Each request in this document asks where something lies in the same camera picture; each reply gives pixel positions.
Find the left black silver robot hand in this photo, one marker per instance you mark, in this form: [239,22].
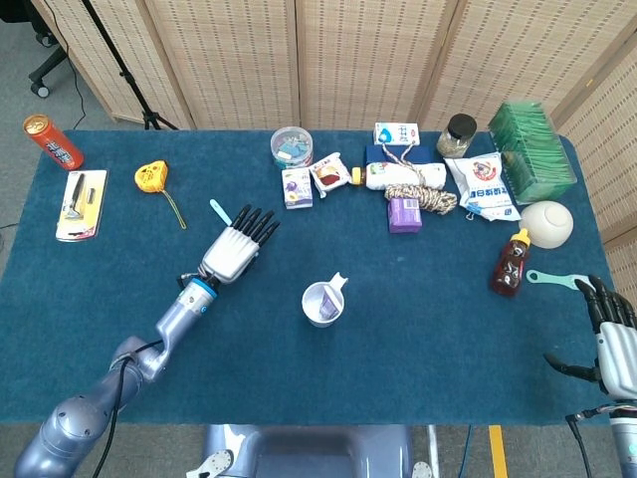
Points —
[231,254]

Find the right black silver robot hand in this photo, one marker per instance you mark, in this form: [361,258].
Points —
[617,348]

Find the light blue small stick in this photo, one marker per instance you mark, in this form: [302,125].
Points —
[219,211]

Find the purple white toothpaste tube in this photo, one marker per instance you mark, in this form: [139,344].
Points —
[328,305]

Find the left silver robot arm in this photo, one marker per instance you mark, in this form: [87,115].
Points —
[74,423]

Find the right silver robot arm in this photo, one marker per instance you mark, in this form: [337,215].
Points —
[627,443]

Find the white plastic measuring cup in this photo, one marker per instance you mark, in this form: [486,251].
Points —
[311,306]

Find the small purple white carton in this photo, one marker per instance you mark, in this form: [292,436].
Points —
[297,189]

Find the mint green scoop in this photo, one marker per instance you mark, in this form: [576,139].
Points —
[552,278]

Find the yellow tape measure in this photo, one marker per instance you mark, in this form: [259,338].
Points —
[149,176]

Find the clear round tub of clips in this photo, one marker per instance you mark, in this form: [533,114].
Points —
[291,147]

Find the cake snack packet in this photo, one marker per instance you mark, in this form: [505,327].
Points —
[328,174]

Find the brown honey bottle orange cap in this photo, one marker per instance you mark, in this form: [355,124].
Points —
[510,269]

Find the cream bowl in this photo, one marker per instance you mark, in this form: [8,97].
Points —
[545,226]

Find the razor in yellow blister pack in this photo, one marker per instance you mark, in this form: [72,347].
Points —
[82,206]

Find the purple wrapped box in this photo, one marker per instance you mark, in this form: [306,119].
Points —
[404,216]

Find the white bottle yellow cap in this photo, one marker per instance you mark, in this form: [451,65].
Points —
[398,174]

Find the blue tablecloth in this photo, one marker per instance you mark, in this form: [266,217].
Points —
[423,348]

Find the small binder clip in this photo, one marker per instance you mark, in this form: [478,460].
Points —
[470,215]

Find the white blue milk carton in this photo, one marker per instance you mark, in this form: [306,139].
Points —
[396,133]

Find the red drink can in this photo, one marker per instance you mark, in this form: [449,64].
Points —
[55,144]

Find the black tripod stand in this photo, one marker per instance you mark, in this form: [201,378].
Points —
[124,74]

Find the white snack bag blue text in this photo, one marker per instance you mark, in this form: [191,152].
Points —
[485,186]

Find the grey robot torso base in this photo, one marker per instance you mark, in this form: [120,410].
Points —
[308,453]

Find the dark blue flat box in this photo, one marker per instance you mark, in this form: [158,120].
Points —
[423,153]

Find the glass jar black lid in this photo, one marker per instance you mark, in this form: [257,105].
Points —
[455,137]

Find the black office chair base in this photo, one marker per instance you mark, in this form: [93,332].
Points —
[47,70]

